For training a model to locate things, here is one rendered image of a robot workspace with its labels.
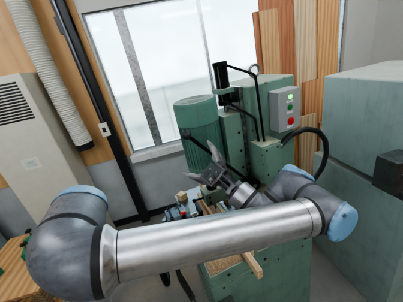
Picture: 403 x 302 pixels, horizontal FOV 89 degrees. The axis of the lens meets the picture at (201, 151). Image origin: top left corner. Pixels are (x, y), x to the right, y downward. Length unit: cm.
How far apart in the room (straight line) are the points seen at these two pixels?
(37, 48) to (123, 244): 188
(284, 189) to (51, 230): 54
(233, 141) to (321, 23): 191
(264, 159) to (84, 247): 66
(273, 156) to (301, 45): 174
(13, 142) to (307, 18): 281
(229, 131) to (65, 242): 66
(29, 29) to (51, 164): 105
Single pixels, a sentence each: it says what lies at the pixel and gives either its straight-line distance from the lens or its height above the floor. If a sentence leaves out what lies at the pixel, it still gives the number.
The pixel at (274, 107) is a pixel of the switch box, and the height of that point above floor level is 142.
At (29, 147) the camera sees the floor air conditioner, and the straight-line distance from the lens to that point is 220.
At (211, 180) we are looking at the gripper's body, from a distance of 67.
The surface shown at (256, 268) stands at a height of 94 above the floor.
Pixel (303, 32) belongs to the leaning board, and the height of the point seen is 167.
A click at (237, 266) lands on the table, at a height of 89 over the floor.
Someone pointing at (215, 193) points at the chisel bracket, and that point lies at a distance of 100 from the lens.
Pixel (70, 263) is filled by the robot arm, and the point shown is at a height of 142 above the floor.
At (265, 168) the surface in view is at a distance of 86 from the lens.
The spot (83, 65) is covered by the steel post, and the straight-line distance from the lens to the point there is 213.
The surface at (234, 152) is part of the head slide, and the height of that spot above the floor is 125.
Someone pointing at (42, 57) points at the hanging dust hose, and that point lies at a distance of 212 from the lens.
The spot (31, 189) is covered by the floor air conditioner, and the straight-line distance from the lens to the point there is 239.
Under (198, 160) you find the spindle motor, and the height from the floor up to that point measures 127.
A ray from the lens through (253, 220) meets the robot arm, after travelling 44.
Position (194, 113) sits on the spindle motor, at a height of 147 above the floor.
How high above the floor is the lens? 165
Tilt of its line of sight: 24 degrees down
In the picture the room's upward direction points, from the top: 12 degrees counter-clockwise
